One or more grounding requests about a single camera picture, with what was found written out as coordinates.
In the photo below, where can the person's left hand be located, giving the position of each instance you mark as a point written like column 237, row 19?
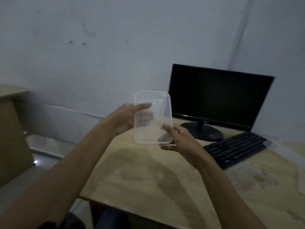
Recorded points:
column 122, row 118

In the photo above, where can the person's right hand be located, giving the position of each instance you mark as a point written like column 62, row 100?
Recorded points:
column 190, row 147

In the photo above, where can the black keyboard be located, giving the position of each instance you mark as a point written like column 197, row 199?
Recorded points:
column 236, row 149

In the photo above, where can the black garbage bag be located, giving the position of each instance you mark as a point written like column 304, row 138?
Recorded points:
column 75, row 222

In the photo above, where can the person's left forearm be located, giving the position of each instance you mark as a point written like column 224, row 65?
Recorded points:
column 59, row 181

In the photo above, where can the person's blue jeans leg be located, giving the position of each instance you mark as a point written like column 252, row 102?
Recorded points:
column 112, row 219

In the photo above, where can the light wooden table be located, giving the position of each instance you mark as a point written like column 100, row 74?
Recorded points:
column 143, row 183

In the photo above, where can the black computer monitor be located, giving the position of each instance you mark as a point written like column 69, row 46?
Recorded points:
column 219, row 95

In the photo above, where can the light wooden side desk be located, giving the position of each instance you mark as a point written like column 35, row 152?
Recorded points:
column 12, row 140

